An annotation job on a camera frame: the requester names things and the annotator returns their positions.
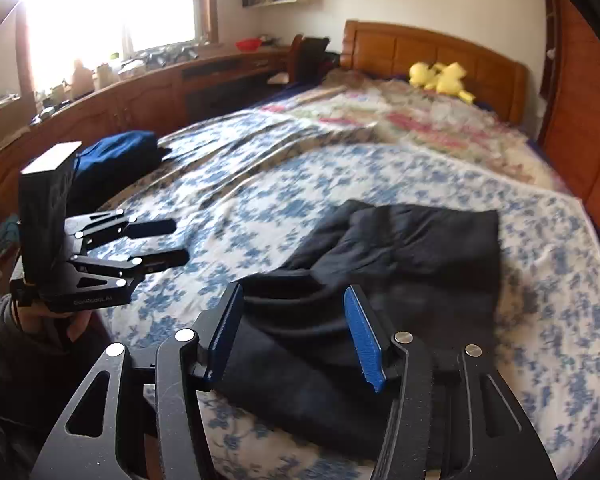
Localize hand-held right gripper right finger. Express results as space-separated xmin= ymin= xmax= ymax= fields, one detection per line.
xmin=344 ymin=285 xmax=553 ymax=480

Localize blue floral bedsheet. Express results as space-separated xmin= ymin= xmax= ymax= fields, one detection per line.
xmin=97 ymin=112 xmax=600 ymax=480

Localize person's left forearm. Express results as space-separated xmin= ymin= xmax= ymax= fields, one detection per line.
xmin=0 ymin=294 xmax=131 ymax=480

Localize silver desk objects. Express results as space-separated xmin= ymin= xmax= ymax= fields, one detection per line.
xmin=140 ymin=45 xmax=202 ymax=69

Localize yellow plush toy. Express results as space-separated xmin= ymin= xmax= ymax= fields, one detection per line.
xmin=409 ymin=61 xmax=477 ymax=106

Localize pink floral quilt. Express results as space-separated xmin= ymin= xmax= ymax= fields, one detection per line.
xmin=260 ymin=67 xmax=573 ymax=191

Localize beige bottle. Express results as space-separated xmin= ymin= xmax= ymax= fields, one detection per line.
xmin=72 ymin=59 xmax=96 ymax=99

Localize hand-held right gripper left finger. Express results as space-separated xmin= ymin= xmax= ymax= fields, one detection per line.
xmin=30 ymin=282 xmax=246 ymax=480

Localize wooden slatted wardrobe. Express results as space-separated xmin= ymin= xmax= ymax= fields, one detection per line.
xmin=537 ymin=0 xmax=600 ymax=281

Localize dark navy jacket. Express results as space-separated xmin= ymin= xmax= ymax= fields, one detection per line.
xmin=215 ymin=199 xmax=503 ymax=466

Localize navy blue mattress sheet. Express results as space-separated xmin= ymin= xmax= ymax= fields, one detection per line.
xmin=250 ymin=77 xmax=342 ymax=111

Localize blue cloth bag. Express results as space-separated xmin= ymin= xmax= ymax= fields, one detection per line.
xmin=72 ymin=131 xmax=172 ymax=199

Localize wooden bed headboard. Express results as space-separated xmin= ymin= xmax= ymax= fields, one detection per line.
xmin=340 ymin=19 xmax=529 ymax=123

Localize person's left hand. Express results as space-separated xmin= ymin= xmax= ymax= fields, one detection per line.
xmin=16 ymin=307 xmax=95 ymax=345

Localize wooden chair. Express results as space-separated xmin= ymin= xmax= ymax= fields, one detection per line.
xmin=289 ymin=34 xmax=332 ymax=84

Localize wooden desk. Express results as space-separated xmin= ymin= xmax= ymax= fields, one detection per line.
xmin=0 ymin=42 xmax=293 ymax=246

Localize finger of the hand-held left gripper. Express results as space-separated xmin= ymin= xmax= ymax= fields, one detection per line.
xmin=69 ymin=249 xmax=190 ymax=293
xmin=65 ymin=209 xmax=177 ymax=242

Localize window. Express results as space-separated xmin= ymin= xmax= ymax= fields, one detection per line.
xmin=10 ymin=0 xmax=218 ymax=93

